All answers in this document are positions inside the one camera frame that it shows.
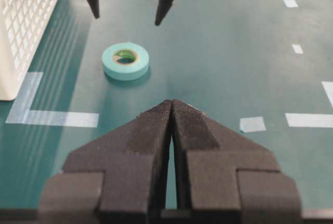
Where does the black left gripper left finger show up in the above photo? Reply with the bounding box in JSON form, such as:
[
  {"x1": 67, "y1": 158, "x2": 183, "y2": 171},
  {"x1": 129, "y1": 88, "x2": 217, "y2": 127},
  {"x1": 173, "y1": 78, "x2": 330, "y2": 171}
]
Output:
[{"x1": 39, "y1": 99, "x2": 172, "y2": 223}]

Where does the tiny centre tape piece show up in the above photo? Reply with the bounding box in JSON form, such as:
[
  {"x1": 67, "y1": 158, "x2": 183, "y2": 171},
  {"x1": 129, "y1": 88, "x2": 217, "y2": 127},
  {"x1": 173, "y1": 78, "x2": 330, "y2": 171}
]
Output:
[{"x1": 292, "y1": 44, "x2": 303, "y2": 55}]

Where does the small left tape piece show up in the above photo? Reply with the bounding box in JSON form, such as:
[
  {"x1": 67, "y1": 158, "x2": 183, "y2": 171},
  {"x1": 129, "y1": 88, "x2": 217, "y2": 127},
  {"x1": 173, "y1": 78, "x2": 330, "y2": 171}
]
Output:
[{"x1": 239, "y1": 116, "x2": 266, "y2": 133}]

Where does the light blue tape roll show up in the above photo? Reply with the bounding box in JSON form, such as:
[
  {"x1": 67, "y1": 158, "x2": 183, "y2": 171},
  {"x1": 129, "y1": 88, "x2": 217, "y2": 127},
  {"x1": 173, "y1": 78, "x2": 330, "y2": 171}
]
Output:
[{"x1": 101, "y1": 42, "x2": 150, "y2": 81}]

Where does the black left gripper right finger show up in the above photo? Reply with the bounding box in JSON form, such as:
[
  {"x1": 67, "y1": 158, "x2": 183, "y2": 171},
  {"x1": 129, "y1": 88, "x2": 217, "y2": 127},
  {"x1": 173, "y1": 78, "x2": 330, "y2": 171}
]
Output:
[{"x1": 172, "y1": 99, "x2": 302, "y2": 223}]

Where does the bottom left tape corner mark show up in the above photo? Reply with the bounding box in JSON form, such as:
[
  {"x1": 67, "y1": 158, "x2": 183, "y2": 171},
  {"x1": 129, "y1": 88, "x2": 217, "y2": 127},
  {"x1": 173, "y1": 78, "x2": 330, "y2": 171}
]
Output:
[{"x1": 284, "y1": 81, "x2": 332, "y2": 129}]

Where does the top left tape corner mark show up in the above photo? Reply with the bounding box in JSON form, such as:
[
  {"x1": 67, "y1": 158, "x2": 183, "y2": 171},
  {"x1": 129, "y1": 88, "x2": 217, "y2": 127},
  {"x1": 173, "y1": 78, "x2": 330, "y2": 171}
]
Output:
[{"x1": 5, "y1": 72, "x2": 99, "y2": 128}]

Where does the white plastic basket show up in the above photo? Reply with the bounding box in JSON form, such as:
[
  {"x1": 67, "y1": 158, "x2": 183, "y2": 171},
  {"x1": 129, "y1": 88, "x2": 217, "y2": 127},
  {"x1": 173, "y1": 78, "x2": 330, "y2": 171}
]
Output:
[{"x1": 1, "y1": 0, "x2": 58, "y2": 101}]

